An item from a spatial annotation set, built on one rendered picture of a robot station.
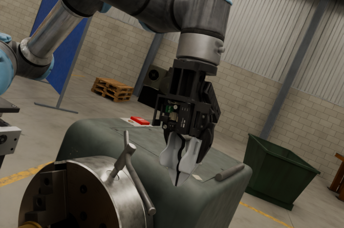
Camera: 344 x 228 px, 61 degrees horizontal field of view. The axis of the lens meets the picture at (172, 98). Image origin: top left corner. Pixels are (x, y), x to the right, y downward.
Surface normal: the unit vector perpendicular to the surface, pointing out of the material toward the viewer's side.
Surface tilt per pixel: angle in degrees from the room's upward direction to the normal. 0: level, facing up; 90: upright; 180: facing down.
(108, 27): 90
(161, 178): 42
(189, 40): 91
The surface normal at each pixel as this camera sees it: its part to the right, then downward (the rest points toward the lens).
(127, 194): 0.75, -0.58
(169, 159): 0.85, 0.11
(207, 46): 0.18, 0.03
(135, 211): 0.85, -0.34
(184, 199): -0.22, -0.52
